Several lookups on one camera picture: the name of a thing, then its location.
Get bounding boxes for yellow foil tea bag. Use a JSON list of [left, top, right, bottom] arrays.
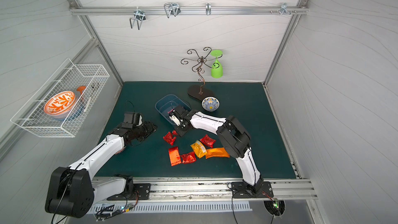
[[191, 141, 207, 158]]

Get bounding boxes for large red tea bag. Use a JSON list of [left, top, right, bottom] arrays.
[[169, 146, 182, 167]]

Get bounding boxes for orange foil tea bag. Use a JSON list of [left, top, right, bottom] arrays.
[[205, 148, 230, 159]]

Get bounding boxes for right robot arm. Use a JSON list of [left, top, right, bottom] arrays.
[[169, 105, 263, 197]]

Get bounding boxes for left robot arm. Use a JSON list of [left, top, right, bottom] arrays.
[[45, 121, 157, 218]]

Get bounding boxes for blue plastic storage box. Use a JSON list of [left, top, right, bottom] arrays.
[[155, 94, 191, 125]]

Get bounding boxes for small red tea bag bottom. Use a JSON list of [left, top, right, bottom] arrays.
[[180, 151, 197, 164]]

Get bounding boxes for black metal cup stand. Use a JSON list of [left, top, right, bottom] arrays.
[[180, 47, 214, 102]]

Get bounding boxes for blue yellow patterned bowl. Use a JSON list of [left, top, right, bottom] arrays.
[[202, 96, 220, 112]]

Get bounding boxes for green plastic goblet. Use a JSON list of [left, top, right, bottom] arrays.
[[210, 50, 223, 78]]

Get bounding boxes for orange spoon in basket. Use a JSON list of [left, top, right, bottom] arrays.
[[76, 86, 86, 101]]

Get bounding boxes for orange white patterned bowl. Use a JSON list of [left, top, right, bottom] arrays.
[[44, 91, 78, 119]]

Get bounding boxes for white vent strip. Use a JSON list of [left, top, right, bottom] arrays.
[[86, 201, 253, 215]]

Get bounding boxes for metal hook centre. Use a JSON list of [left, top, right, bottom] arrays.
[[164, 3, 181, 18]]

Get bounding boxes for metal double hook left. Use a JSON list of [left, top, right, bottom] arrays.
[[129, 8, 146, 30]]

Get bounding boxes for small metal clip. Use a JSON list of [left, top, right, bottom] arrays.
[[205, 3, 211, 16]]

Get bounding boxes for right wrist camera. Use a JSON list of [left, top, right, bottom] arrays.
[[169, 112, 180, 126]]

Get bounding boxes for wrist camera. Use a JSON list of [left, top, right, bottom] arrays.
[[169, 112, 180, 126], [122, 112, 143, 129]]

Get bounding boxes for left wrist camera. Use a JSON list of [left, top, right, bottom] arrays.
[[122, 112, 143, 129]]

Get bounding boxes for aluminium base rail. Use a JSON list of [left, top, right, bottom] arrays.
[[90, 177, 318, 204]]

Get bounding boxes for white wire basket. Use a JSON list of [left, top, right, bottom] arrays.
[[10, 59, 109, 138]]

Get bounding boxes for aluminium top rail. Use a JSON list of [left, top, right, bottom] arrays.
[[69, 5, 309, 16]]

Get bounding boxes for metal bracket right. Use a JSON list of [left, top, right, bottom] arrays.
[[269, 3, 297, 16]]

